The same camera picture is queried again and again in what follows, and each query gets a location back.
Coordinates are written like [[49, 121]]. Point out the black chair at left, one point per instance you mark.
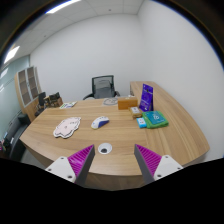
[[14, 148]]

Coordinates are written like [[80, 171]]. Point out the white and blue computer mouse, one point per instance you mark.
[[99, 122]]

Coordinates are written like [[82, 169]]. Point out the white green sticker sheet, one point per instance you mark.
[[67, 105]]

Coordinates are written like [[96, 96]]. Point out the black side chair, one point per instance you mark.
[[40, 106]]

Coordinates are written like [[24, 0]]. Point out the small blue box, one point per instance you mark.
[[141, 123]]

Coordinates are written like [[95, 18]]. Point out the round grey coaster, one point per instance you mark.
[[110, 101]]

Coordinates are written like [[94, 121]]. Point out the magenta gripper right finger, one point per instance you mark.
[[154, 166]]

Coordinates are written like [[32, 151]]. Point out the wooden office desk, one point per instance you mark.
[[182, 139]]

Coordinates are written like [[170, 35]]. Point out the orange cardboard box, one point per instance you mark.
[[126, 102]]

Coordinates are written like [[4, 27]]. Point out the wooden shelf cabinet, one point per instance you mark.
[[28, 89]]

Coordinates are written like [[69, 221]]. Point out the small tan box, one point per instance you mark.
[[135, 112]]

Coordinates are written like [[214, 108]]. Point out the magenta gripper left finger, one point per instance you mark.
[[74, 168]]

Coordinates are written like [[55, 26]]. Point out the grey mesh office chair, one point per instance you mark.
[[103, 87]]

